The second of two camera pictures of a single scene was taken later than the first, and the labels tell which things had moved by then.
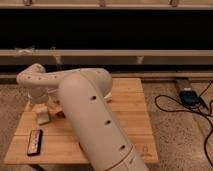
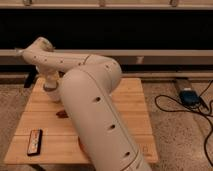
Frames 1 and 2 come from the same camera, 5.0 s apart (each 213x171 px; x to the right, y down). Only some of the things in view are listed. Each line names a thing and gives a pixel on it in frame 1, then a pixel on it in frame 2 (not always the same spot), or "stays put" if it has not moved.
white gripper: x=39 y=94 → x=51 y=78
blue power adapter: x=190 y=97 stays put
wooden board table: x=57 y=141 stays put
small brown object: x=60 y=115 stays put
